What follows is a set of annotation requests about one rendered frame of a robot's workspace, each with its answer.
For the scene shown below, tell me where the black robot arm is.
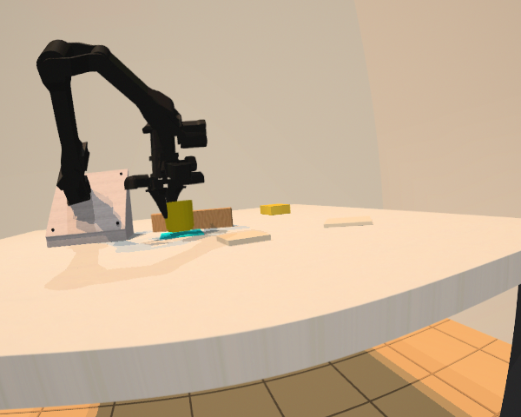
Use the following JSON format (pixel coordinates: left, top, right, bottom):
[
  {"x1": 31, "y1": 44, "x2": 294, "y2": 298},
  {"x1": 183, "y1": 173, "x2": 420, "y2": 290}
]
[{"x1": 36, "y1": 39, "x2": 208, "y2": 206}]

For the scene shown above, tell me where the yellow rectangular block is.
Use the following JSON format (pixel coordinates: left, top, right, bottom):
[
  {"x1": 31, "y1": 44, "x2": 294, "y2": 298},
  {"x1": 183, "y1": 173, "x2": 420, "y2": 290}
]
[{"x1": 260, "y1": 204, "x2": 291, "y2": 215}]

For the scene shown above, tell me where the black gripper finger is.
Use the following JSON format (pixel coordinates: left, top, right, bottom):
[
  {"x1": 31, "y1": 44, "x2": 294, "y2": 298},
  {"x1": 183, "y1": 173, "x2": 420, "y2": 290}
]
[
  {"x1": 145, "y1": 188, "x2": 168, "y2": 219},
  {"x1": 165, "y1": 186, "x2": 187, "y2": 202}
]

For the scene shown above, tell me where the yellow cup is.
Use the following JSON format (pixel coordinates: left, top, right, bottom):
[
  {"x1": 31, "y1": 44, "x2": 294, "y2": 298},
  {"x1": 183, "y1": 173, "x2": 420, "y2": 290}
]
[{"x1": 165, "y1": 200, "x2": 195, "y2": 233}]

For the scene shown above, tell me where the tan rectangular bar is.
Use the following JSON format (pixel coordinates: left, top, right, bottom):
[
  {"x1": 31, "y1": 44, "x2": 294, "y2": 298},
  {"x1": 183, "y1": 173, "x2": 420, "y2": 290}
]
[{"x1": 151, "y1": 208, "x2": 234, "y2": 233}]

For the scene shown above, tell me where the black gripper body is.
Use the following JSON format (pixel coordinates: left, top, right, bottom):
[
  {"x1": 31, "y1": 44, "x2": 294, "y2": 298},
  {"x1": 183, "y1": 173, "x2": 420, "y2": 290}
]
[{"x1": 124, "y1": 148, "x2": 204, "y2": 190}]

